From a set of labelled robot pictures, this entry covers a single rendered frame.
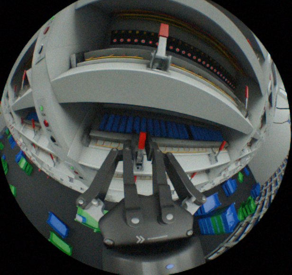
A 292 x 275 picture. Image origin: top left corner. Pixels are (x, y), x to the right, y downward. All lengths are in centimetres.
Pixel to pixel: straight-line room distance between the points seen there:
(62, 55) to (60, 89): 7
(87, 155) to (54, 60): 22
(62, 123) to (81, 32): 20
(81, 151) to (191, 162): 32
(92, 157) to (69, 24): 30
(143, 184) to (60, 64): 45
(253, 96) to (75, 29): 61
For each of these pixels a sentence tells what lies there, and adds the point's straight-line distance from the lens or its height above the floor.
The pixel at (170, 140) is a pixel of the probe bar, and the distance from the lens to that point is 24.
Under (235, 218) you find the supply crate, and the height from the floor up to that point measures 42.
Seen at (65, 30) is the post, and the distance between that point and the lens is 21.
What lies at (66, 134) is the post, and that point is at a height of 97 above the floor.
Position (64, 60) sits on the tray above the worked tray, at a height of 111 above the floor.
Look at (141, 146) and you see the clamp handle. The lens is 17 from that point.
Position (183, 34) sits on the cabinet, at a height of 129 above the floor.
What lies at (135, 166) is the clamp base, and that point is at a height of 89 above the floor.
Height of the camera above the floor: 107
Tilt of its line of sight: 34 degrees down
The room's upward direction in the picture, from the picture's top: 11 degrees clockwise
